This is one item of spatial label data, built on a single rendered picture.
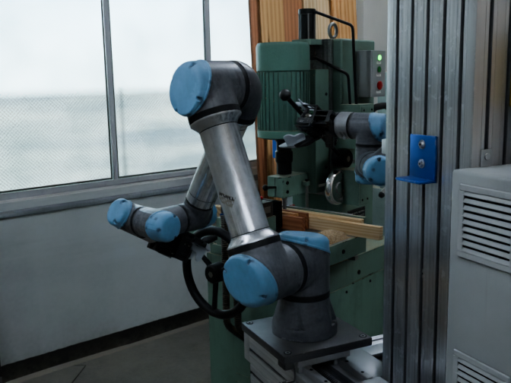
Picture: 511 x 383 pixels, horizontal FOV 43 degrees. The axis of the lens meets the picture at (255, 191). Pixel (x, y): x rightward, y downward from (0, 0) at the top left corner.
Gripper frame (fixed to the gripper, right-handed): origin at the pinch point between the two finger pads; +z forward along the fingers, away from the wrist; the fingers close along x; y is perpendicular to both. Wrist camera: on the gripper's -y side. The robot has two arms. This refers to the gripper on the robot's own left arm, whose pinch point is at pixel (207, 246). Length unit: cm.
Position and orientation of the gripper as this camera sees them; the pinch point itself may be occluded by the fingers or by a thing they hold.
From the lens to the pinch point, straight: 189.2
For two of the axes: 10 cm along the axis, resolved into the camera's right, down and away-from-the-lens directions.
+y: -3.4, 9.2, -2.0
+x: 7.4, 1.3, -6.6
